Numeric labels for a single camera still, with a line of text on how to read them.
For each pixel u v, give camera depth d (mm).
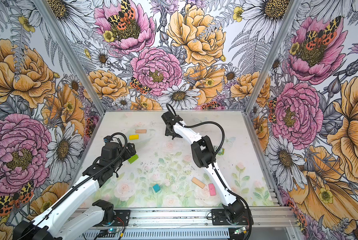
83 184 512
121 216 741
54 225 414
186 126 745
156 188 829
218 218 740
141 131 1092
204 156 672
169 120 813
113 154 628
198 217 761
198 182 852
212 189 829
